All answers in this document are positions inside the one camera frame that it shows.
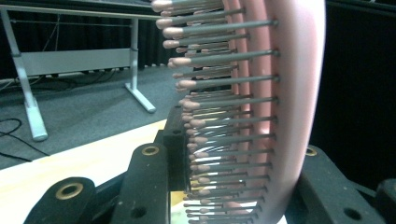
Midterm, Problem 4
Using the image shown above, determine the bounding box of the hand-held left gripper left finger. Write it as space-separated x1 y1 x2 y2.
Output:
110 105 192 224

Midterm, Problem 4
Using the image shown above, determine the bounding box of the black floor cable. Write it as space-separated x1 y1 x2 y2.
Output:
0 117 50 163

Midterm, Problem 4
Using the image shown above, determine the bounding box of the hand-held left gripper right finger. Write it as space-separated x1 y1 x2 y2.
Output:
284 144 388 224

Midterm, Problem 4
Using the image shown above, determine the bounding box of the white metal desk frame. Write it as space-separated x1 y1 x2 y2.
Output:
0 0 163 143

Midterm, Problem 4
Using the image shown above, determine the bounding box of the pink hairbrush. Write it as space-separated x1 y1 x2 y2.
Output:
151 0 327 224

